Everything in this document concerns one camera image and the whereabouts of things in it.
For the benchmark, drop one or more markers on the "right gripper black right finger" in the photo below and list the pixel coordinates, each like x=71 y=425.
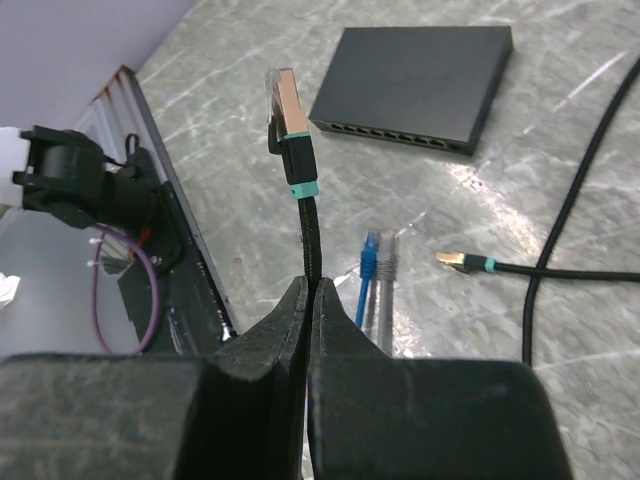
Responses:
x=372 y=416

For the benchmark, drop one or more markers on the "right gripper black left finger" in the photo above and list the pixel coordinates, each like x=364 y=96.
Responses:
x=260 y=392

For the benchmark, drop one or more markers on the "black network switch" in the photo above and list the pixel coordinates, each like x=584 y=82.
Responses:
x=429 y=86

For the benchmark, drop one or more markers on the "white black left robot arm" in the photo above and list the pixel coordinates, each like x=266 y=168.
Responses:
x=65 y=174

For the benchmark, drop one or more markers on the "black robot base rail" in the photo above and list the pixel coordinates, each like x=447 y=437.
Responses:
x=195 y=314

